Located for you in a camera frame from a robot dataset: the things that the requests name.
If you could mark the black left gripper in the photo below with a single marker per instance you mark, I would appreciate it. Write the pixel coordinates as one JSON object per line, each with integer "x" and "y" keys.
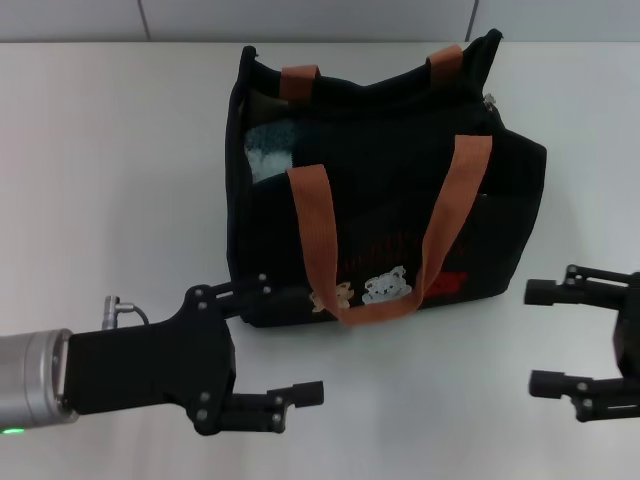
{"x": 150, "y": 365}

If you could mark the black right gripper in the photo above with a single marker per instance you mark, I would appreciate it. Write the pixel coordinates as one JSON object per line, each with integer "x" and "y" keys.
{"x": 630, "y": 330}

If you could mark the silver zipper pull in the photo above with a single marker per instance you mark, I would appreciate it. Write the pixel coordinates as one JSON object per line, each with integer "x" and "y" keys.
{"x": 489, "y": 100}

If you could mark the teal fluffy cloth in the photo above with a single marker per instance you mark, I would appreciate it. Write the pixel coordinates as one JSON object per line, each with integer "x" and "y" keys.
{"x": 270, "y": 150}

